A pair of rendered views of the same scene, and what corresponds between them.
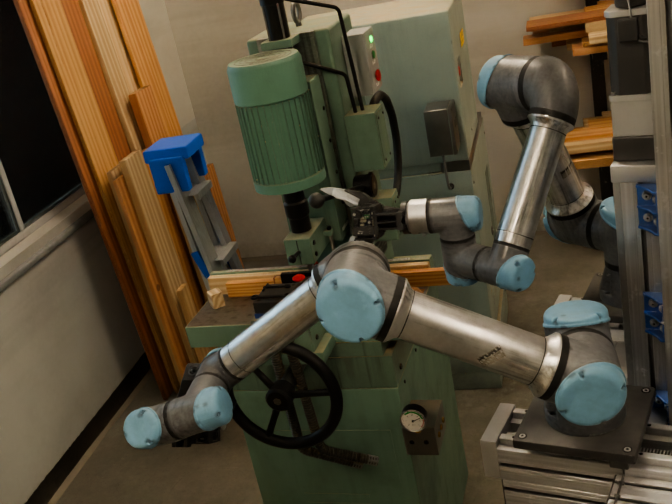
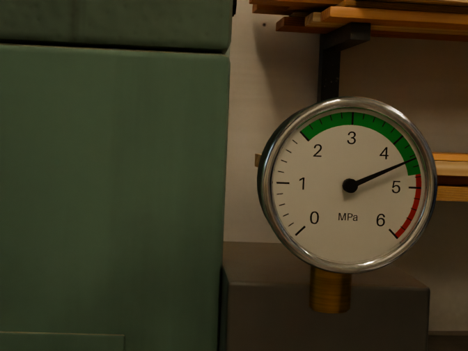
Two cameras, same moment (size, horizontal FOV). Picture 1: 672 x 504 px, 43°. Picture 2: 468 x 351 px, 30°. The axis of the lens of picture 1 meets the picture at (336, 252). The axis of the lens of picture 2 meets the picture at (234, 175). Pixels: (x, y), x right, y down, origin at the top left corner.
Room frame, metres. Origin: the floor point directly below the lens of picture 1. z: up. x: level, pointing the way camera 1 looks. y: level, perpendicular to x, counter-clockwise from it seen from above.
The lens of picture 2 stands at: (1.44, 0.07, 0.68)
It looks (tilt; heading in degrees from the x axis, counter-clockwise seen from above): 3 degrees down; 336
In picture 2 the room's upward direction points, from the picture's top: 2 degrees clockwise
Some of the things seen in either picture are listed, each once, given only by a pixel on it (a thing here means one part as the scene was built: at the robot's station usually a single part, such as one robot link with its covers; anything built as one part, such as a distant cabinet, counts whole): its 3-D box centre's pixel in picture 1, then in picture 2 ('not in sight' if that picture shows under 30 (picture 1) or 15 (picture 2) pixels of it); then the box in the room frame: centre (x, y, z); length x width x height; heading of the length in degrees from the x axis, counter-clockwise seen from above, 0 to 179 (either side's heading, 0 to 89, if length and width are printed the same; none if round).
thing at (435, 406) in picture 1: (425, 427); (308, 347); (1.79, -0.13, 0.58); 0.12 x 0.08 x 0.08; 160
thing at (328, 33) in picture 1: (325, 158); not in sight; (2.28, -0.03, 1.16); 0.22 x 0.22 x 0.72; 70
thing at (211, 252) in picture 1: (228, 293); not in sight; (2.85, 0.41, 0.58); 0.27 x 0.25 x 1.16; 73
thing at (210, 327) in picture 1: (305, 321); not in sight; (1.91, 0.11, 0.87); 0.61 x 0.30 x 0.06; 70
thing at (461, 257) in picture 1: (466, 259); not in sight; (1.68, -0.27, 1.05); 0.11 x 0.08 x 0.11; 33
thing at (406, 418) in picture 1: (414, 420); (339, 207); (1.72, -0.10, 0.65); 0.06 x 0.04 x 0.08; 70
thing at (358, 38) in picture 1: (362, 61); not in sight; (2.26, -0.17, 1.40); 0.10 x 0.06 x 0.16; 160
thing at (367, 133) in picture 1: (369, 137); not in sight; (2.16, -0.14, 1.23); 0.09 x 0.08 x 0.15; 160
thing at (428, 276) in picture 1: (340, 282); not in sight; (1.99, 0.01, 0.92); 0.62 x 0.02 x 0.04; 70
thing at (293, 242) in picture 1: (308, 243); not in sight; (2.03, 0.06, 1.02); 0.14 x 0.07 x 0.09; 160
